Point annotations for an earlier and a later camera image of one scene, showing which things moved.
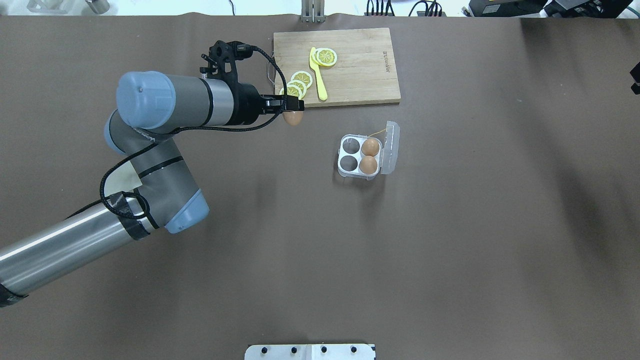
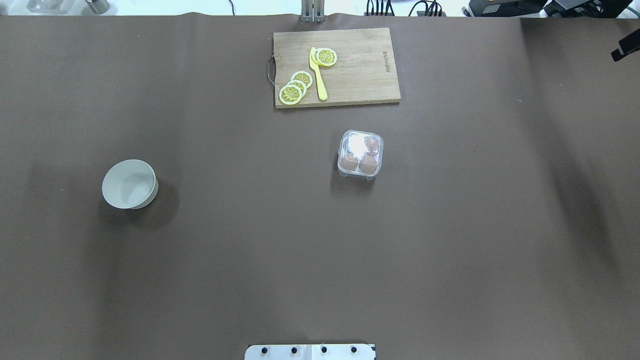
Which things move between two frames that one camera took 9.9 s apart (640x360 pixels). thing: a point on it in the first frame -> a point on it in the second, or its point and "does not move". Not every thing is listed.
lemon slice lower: (300, 84) does not move
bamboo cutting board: (364, 72) does not move
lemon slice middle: (303, 77) does not move
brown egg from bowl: (293, 118) -> (350, 162)
